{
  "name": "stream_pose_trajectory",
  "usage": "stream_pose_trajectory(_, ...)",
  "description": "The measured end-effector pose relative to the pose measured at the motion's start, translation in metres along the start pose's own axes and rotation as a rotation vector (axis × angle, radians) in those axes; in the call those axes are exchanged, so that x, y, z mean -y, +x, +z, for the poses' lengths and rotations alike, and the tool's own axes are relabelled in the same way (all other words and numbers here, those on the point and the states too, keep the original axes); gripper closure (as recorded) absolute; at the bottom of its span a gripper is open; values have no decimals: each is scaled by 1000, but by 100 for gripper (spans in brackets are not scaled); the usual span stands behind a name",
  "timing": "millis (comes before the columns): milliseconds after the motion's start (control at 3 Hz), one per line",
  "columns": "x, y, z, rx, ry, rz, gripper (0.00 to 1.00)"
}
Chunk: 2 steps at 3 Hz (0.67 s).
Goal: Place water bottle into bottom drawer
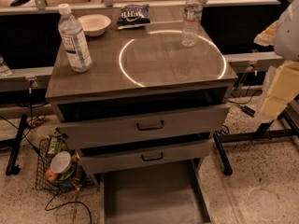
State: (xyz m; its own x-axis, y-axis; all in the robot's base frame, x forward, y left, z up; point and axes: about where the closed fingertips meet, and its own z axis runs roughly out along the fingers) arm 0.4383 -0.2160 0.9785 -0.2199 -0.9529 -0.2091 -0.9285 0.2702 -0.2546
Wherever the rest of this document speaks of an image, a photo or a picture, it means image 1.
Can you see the top grey drawer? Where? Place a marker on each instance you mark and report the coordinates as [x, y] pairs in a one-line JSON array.
[[144, 127]]

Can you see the white-lidded can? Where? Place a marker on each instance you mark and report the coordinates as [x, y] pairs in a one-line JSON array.
[[61, 163]]

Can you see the blue chip bag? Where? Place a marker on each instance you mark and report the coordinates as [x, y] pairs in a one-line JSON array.
[[132, 16]]

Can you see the green snack bag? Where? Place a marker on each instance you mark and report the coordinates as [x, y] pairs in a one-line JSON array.
[[56, 144]]

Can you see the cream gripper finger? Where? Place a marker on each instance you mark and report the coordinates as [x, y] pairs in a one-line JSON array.
[[280, 86]]

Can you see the black power adapter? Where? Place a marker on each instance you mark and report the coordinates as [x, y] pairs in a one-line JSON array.
[[247, 110]]

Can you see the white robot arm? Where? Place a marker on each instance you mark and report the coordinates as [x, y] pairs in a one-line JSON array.
[[283, 35]]

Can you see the large white-capped water bottle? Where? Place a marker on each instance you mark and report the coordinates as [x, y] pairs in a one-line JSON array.
[[74, 40]]

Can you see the middle grey drawer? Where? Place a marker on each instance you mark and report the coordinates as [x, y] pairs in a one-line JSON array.
[[146, 156]]

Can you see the grey drawer cabinet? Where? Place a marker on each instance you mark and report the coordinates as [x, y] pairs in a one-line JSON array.
[[141, 71]]

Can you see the white paper bowl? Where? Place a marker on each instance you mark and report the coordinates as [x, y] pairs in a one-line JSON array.
[[95, 24]]

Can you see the black table leg left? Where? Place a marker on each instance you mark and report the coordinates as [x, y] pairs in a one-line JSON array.
[[12, 168]]

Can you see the red apple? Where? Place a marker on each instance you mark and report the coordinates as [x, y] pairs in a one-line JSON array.
[[50, 175]]

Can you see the clear plastic water bottle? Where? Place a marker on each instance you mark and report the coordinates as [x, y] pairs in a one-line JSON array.
[[192, 15]]

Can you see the black wire basket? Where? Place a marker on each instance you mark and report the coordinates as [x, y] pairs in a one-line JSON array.
[[43, 163]]

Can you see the bottom grey drawer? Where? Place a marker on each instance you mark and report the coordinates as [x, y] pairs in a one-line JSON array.
[[160, 194]]

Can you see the grey drawer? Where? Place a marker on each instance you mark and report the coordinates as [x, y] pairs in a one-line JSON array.
[[146, 156], [144, 127], [160, 194]]

